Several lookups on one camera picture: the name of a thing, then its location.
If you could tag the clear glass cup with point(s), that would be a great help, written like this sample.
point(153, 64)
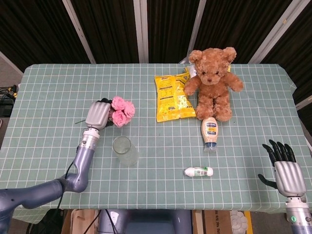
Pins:
point(126, 156)

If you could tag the wooden plank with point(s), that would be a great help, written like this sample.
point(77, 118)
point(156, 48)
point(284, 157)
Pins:
point(198, 223)

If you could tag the pale pink rose-shaped object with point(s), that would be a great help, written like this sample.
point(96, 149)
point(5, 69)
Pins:
point(239, 220)

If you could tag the aluminium frame post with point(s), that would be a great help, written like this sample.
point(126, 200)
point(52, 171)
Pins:
point(79, 31)
point(195, 31)
point(141, 31)
point(278, 31)

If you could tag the brown cardboard box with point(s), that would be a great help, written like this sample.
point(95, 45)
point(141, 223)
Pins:
point(217, 223)
point(80, 223)

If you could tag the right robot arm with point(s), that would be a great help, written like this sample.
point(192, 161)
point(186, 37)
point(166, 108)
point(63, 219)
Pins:
point(299, 217)

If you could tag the small white green-label bottle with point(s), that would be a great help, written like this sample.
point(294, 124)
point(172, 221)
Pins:
point(198, 171)

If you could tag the white and yellow packet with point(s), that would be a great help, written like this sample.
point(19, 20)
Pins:
point(191, 70)

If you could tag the pink artificial flower bouquet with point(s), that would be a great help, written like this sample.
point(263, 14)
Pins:
point(119, 117)

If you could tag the brown teddy bear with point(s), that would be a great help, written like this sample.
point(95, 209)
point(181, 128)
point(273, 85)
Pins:
point(212, 90)

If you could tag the green checked tablecloth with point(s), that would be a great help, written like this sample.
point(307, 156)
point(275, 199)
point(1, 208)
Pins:
point(73, 85)

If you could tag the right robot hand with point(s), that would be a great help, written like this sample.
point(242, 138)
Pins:
point(290, 178)

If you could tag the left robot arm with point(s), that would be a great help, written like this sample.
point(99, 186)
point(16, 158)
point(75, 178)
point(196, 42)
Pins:
point(83, 161)

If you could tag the yellow snack bag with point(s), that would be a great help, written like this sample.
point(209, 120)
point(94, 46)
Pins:
point(170, 97)

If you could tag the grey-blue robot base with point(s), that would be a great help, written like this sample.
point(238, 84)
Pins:
point(146, 223)

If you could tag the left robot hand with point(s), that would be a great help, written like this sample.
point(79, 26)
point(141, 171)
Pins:
point(97, 115)

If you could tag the mayonnaise squeeze bottle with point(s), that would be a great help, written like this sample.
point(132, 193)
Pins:
point(209, 131)

